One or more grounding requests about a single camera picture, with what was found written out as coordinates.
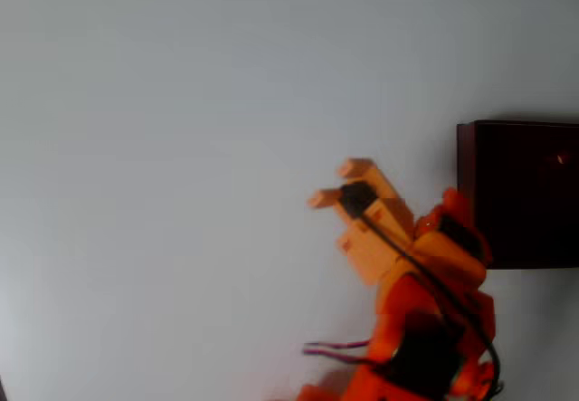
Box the dark brown box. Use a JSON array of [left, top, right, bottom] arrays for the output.
[[455, 119, 579, 270]]

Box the black camera cable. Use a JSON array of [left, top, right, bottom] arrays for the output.
[[356, 210, 501, 388]]

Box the pale orange camera mount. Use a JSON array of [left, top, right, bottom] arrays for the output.
[[306, 157, 417, 287]]

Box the small black camera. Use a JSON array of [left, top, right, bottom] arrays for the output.
[[338, 181, 378, 219]]

